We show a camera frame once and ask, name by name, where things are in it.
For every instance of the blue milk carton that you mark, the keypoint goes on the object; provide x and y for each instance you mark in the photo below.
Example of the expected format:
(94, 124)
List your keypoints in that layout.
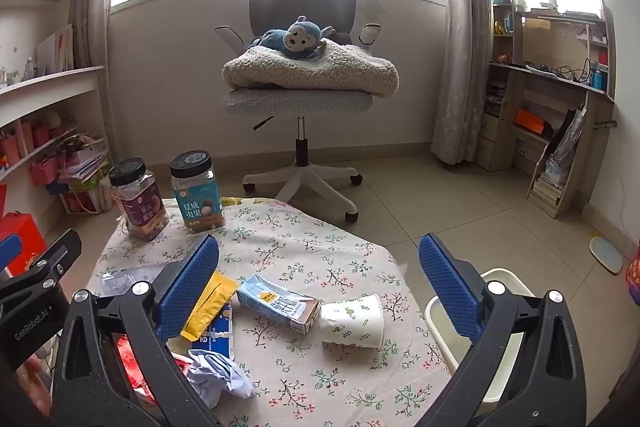
(277, 304)

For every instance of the paper gift bags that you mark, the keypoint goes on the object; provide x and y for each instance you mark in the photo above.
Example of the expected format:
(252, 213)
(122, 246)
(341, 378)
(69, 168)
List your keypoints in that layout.
(85, 177)

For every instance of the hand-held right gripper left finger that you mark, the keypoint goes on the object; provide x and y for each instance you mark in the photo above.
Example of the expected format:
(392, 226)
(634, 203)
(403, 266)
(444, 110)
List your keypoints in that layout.
(187, 287)

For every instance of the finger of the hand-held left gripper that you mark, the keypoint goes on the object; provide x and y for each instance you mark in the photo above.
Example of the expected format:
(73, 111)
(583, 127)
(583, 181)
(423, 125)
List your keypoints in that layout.
(52, 257)
(9, 253)

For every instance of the blue biscuit box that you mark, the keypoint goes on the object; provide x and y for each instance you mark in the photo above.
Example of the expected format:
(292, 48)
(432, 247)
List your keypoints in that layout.
(215, 332)

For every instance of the crumpled white paper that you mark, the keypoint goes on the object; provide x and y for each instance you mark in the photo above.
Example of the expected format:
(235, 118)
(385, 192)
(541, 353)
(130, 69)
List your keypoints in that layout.
(220, 377)

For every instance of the wooden desk hutch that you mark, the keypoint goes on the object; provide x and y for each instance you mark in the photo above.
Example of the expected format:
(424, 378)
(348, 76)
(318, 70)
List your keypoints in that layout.
(545, 37)

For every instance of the red snack wrapper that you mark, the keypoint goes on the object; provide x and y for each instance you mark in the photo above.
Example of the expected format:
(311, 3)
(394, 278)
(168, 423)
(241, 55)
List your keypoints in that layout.
(132, 364)

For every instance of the white bathroom scale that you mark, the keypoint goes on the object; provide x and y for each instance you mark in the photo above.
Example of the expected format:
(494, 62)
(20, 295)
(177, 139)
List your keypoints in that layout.
(605, 254)

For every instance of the red bag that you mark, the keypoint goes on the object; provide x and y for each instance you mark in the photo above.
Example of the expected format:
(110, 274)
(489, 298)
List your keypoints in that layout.
(22, 239)

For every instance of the yellow snack packet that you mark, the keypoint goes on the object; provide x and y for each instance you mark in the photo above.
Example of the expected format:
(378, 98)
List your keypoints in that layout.
(212, 297)

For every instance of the purple label nut jar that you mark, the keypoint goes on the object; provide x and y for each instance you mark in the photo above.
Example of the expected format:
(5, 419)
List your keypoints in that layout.
(140, 207)

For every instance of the blue bottle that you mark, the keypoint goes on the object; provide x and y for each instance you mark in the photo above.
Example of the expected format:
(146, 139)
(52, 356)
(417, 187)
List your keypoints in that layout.
(597, 76)

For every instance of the silver folded umbrella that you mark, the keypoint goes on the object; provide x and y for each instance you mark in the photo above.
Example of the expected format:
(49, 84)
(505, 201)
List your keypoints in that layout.
(567, 142)

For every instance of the blue plush monkey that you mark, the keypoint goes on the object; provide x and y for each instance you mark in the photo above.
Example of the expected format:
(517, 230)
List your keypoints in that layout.
(297, 38)

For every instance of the white curved bookshelf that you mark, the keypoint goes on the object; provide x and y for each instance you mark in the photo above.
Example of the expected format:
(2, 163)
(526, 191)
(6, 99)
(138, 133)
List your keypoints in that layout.
(45, 92)

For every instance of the orange box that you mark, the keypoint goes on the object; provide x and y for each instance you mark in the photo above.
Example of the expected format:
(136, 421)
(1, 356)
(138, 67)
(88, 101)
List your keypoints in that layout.
(530, 121)

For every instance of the white leaf-print paper cup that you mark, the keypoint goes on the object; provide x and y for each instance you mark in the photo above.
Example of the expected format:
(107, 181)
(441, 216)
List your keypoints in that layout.
(352, 322)

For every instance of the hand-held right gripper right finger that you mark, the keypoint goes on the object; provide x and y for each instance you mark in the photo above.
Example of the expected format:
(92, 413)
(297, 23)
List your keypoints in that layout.
(450, 287)

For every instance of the person's left hand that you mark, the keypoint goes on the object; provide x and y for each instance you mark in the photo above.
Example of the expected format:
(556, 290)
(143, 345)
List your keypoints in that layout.
(35, 382)

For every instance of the blue label nut jar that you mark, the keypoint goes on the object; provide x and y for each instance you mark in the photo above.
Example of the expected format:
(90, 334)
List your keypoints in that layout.
(197, 197)

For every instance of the white plastic bin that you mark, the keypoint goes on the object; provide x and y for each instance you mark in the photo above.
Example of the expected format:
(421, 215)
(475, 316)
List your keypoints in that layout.
(505, 357)

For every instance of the clear plastic bottle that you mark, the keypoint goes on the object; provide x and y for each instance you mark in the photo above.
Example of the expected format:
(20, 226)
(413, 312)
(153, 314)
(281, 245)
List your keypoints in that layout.
(120, 279)

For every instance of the beige fleece blanket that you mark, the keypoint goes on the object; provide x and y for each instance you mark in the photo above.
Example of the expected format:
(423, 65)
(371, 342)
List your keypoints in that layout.
(320, 69)

